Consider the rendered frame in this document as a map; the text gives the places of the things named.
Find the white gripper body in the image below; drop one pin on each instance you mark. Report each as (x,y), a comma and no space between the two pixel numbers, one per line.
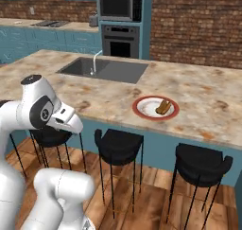
(70,120)

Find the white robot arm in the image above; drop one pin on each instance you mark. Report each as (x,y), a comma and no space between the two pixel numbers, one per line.
(19,114)

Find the red rimmed white plate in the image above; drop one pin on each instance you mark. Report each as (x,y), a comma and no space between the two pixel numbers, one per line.
(143,107)

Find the brown hot dog bun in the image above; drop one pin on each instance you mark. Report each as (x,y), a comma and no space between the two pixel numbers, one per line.
(163,107)

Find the black bar stool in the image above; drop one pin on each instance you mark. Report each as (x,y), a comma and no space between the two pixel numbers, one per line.
(50,138)
(119,147)
(201,166)

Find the dark grey sink basin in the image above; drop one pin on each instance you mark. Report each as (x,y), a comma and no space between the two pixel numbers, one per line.
(110,70)

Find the white sink tap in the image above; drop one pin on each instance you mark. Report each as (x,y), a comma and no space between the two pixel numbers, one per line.
(95,61)

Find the teal base cupboards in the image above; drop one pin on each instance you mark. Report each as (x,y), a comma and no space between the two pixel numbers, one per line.
(47,41)

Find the teal kitchen island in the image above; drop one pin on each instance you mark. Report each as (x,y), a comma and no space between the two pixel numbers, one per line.
(157,148)

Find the black hob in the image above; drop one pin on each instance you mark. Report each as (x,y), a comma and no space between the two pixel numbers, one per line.
(50,23)

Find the teal oven housing cabinet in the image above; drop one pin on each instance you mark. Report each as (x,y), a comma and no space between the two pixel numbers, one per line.
(146,22)

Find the silver microwave oven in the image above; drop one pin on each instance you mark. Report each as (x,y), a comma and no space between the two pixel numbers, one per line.
(119,5)

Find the silver wall oven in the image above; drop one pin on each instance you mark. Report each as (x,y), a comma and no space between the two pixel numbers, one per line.
(121,40)

